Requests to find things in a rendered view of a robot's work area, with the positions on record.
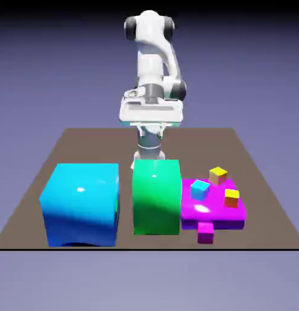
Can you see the large cyan box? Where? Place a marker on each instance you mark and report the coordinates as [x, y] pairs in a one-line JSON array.
[[79, 204]]

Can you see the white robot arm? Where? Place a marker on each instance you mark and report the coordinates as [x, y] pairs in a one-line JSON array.
[[149, 48]]

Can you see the large green box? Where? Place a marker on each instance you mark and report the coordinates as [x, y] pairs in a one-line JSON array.
[[155, 196]]

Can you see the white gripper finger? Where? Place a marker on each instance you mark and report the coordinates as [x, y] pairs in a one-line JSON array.
[[141, 130], [160, 131]]

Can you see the large magenta box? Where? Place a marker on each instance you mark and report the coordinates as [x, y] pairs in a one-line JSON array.
[[207, 209]]

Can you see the small yellow cube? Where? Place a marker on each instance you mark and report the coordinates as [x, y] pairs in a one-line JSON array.
[[218, 175], [231, 198]]

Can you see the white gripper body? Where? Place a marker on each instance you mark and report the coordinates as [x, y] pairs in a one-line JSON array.
[[150, 112]]

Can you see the small cyan cube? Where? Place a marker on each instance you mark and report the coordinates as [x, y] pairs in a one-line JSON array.
[[199, 190]]

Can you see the small magenta cube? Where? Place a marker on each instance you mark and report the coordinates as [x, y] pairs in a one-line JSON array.
[[205, 232]]

